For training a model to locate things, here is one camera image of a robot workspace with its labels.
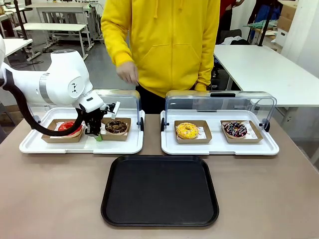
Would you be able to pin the chocolate donut brown crumbs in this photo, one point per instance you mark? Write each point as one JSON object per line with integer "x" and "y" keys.
{"x": 109, "y": 128}

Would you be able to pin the person's left forearm yellow sleeve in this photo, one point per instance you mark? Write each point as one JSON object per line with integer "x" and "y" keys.
{"x": 207, "y": 69}

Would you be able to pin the white display case base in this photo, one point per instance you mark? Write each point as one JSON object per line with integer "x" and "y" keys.
{"x": 216, "y": 149}
{"x": 74, "y": 147}

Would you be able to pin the white workshop table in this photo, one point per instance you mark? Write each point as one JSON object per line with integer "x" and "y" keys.
{"x": 15, "y": 44}
{"x": 49, "y": 27}
{"x": 62, "y": 7}

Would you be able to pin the black office chair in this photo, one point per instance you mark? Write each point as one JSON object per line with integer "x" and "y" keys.
{"x": 229, "y": 33}

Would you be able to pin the background person in red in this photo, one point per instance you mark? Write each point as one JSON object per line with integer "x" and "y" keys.
{"x": 226, "y": 12}

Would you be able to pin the white cloth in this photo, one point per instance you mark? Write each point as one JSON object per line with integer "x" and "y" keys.
{"x": 236, "y": 40}

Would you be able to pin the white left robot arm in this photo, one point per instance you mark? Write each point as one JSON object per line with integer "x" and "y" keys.
{"x": 62, "y": 74}

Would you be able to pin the kraft paper donut box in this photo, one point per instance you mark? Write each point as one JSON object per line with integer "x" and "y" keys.
{"x": 114, "y": 138}
{"x": 244, "y": 141}
{"x": 194, "y": 141}
{"x": 62, "y": 140}

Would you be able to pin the person's right forearm yellow sleeve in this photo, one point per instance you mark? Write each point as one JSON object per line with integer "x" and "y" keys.
{"x": 119, "y": 53}

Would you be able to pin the white storage box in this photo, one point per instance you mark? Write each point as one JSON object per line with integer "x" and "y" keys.
{"x": 281, "y": 39}

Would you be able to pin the person's black trousers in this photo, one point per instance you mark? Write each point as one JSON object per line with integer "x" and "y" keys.
{"x": 152, "y": 99}

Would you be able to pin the clear display case lid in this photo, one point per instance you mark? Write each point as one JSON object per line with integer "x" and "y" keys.
{"x": 224, "y": 104}
{"x": 124, "y": 99}

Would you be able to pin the person's yellow hoodie torso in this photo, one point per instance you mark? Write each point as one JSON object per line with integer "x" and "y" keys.
{"x": 172, "y": 37}

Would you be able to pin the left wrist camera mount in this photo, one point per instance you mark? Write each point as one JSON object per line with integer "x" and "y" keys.
{"x": 115, "y": 109}

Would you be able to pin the chocolate donut colourful sprinkles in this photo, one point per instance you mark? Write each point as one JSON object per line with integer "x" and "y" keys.
{"x": 228, "y": 130}

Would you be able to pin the black hinge knob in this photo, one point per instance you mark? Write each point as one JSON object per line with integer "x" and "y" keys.
{"x": 162, "y": 124}
{"x": 142, "y": 123}
{"x": 37, "y": 119}
{"x": 266, "y": 125}

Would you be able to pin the yellow sprinkled donut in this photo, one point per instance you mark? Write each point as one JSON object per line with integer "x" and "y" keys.
{"x": 182, "y": 133}

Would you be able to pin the brown cardboard box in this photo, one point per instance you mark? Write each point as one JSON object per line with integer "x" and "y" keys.
{"x": 286, "y": 17}

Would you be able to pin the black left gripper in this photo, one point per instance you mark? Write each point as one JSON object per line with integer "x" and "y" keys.
{"x": 93, "y": 118}

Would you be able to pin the large white table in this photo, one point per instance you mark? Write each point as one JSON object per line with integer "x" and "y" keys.
{"x": 261, "y": 74}

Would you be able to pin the black serving tray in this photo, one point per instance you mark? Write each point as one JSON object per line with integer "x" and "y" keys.
{"x": 159, "y": 191}

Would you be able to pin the red glazed donut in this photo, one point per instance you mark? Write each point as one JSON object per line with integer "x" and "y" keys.
{"x": 66, "y": 127}

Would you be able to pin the printed white paper liner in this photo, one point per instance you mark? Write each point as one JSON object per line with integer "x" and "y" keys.
{"x": 202, "y": 133}
{"x": 252, "y": 132}

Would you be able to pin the black stand pole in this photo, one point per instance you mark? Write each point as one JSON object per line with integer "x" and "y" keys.
{"x": 265, "y": 25}
{"x": 21, "y": 20}

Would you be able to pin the person's right hand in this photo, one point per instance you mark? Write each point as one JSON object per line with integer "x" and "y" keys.
{"x": 127, "y": 72}

